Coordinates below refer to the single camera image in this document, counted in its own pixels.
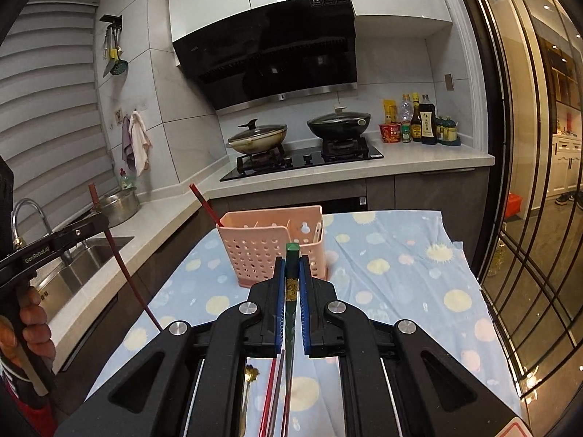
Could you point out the clear plastic bottle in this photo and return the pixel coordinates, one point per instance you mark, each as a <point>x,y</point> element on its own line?
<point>406,118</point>

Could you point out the yellow hanging utensil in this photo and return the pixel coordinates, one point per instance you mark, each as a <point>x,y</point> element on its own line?
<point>114,52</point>

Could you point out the green chopstick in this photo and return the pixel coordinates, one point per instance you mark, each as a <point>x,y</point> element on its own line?
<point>292,255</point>

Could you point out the yellow seasoning packet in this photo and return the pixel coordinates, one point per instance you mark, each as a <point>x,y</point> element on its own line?
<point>389,111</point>

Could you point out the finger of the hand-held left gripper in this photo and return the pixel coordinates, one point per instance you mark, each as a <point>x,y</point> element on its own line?
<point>84,231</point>

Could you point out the red instant noodle cup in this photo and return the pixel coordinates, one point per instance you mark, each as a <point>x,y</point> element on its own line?
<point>390,133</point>

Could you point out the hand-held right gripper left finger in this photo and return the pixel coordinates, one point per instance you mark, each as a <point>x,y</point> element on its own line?
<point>278,309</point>

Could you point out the small green lid jar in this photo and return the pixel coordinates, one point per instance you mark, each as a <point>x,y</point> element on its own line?
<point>448,132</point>

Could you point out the dark red chopstick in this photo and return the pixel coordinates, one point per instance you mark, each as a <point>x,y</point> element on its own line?
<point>127,277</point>

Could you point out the black range hood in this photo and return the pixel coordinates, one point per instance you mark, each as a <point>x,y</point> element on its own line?
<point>273,54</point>

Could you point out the black wall utensil rack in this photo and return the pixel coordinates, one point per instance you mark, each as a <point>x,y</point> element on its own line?
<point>111,19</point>

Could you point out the white hanging towel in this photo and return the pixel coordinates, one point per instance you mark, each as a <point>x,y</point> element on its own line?
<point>140,145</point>

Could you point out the chopsticks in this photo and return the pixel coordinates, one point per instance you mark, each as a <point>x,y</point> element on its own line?
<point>276,396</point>

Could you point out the glass sliding door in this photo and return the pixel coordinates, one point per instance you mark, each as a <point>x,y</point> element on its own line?
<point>519,100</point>

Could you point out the chrome faucet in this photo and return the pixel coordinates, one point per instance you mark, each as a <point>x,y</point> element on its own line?
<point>27,205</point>

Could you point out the black wok with lid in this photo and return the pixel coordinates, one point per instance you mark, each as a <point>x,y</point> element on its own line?
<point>337,127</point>

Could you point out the steel sink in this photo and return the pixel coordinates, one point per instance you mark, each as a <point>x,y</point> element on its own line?
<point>77,268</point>

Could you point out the green dish soap bottle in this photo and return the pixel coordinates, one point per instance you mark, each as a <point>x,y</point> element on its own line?
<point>127,182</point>

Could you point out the yellow cap sauce bottle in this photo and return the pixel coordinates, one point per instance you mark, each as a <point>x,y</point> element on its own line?
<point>416,125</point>

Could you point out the white window blind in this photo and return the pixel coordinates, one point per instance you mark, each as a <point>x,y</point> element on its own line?
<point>50,100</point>

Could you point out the person's left hand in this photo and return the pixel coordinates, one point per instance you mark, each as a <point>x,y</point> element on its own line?
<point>36,323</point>

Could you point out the purple hanging cloth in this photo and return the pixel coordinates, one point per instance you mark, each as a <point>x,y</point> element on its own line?
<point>126,145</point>

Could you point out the pink perforated utensil holder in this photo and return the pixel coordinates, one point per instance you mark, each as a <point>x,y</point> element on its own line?
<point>255,246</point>

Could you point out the white sideboard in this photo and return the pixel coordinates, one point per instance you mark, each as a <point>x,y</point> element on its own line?
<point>567,164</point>

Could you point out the black gas stove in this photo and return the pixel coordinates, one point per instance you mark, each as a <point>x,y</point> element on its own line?
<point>300,160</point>

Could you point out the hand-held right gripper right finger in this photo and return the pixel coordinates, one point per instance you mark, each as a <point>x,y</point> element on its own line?
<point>304,309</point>

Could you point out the wall socket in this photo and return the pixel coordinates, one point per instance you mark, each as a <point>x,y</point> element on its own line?
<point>449,83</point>

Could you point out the gold flower spoon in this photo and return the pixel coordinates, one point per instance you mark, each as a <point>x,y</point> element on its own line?
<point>251,374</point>

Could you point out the beige wok with lid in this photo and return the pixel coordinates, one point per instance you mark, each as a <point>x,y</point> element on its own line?
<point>255,141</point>

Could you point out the grey base cabinet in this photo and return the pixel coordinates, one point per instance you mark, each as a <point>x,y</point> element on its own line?
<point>432,191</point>

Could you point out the blue planet print tablecloth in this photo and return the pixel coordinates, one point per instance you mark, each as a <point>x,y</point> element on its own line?
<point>387,282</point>

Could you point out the large dark soy sauce bottle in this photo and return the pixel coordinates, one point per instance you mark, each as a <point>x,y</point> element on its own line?
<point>428,123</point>

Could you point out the red basket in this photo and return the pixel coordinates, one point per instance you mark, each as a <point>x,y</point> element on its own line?
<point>513,205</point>

